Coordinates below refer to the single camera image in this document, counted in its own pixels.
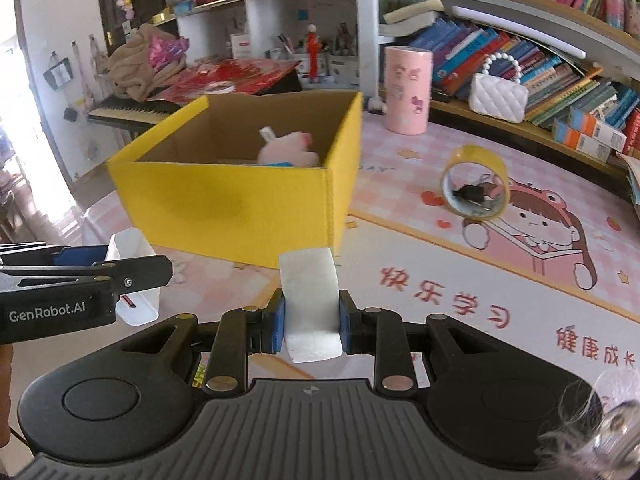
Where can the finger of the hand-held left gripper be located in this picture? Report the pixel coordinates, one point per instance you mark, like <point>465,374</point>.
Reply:
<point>145,270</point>
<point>80,256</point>

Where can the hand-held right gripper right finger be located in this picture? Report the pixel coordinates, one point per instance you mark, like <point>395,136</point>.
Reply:
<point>346,327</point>

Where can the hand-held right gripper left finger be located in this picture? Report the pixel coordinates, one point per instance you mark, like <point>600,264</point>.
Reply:
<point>274,325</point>

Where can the white foam block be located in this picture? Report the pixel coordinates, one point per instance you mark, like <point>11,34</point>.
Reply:
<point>310,305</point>

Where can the yellow cardboard box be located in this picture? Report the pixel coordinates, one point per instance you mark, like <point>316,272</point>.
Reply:
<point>225,200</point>

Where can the pink plush toy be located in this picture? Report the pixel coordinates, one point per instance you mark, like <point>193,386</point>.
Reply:
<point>290,147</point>

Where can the electronic keyboard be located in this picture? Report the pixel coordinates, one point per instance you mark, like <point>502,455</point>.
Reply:
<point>130,110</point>

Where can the black binder clip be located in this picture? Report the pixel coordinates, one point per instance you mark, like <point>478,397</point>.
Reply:
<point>470,194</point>

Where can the white tape roll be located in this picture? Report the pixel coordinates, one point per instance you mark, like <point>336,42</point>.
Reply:
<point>217,87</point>

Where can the beige cloth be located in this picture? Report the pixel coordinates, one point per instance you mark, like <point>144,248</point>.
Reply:
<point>130,65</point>

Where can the yellow tape roll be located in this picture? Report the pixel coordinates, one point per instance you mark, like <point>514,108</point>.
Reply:
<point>457,160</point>

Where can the pink foil packet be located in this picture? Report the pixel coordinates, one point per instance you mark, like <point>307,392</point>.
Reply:
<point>167,55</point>

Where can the red decoration packaging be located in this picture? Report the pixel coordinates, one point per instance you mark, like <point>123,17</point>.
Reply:
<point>240,72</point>

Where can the white box with red label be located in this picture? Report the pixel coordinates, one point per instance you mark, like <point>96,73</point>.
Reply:
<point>241,47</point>

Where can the pink cylinder pen holder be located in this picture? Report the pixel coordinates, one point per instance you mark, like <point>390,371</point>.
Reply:
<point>407,90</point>

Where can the pen holder with pens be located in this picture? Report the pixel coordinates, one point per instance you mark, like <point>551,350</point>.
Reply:
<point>342,60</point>

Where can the red figurine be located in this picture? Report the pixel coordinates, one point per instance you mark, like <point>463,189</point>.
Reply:
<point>313,50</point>

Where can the white desk shelf unit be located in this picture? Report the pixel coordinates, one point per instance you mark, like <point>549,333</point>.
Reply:
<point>367,35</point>

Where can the orange white box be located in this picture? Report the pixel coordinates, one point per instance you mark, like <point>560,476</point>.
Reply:
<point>600,127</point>
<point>575,142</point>

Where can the row of colourful books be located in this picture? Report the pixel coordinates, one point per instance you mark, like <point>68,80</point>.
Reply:
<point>550,80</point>

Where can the white light bar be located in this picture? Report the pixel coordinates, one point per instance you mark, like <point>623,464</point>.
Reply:
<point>520,30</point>

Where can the black white wall organizer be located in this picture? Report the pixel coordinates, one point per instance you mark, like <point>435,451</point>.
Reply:
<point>57,74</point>

